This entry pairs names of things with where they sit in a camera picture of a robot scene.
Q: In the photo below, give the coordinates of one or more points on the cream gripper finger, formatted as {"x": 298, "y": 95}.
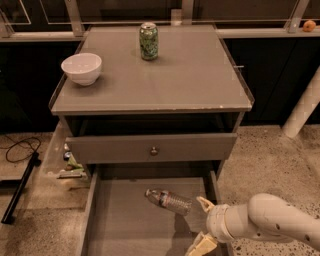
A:
{"x": 206, "y": 205}
{"x": 202, "y": 244}

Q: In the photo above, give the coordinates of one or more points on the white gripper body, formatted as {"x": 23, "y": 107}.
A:
{"x": 218, "y": 221}

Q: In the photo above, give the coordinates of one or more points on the clear plastic water bottle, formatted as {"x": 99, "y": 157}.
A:
{"x": 169, "y": 200}

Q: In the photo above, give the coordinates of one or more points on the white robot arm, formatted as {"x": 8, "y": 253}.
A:
{"x": 264, "y": 217}

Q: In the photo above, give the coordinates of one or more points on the round metal drawer knob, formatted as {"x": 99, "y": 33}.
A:
{"x": 154, "y": 151}

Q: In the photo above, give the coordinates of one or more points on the open grey middle drawer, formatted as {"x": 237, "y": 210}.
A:
{"x": 121, "y": 221}

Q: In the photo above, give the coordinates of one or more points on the grey drawer cabinet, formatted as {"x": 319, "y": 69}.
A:
{"x": 193, "y": 87}

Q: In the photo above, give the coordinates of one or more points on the grey top drawer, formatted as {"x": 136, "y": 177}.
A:
{"x": 136, "y": 148}

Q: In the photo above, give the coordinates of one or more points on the clear plastic storage bin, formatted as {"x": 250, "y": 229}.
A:
{"x": 55, "y": 170}

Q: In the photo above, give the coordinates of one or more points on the green soda can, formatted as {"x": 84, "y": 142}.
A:
{"x": 148, "y": 39}

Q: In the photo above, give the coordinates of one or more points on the white ceramic bowl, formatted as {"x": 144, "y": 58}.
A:
{"x": 83, "y": 68}

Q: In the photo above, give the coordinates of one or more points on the black floor stand bar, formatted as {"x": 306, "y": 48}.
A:
{"x": 21, "y": 183}

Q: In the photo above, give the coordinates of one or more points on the small orange object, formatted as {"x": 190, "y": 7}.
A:
{"x": 309, "y": 26}

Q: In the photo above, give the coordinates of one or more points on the metal railing frame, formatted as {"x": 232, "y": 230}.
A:
{"x": 68, "y": 20}

